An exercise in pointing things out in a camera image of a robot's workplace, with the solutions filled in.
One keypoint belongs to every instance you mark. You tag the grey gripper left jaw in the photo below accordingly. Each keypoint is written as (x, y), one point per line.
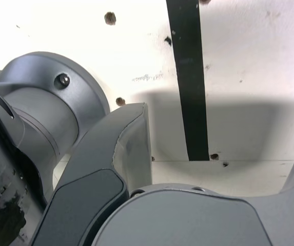
(93, 164)

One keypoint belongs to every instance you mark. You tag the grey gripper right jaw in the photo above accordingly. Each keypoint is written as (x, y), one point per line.
(187, 220)

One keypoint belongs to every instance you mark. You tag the black tape strip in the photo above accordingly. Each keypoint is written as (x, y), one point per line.
(191, 89)

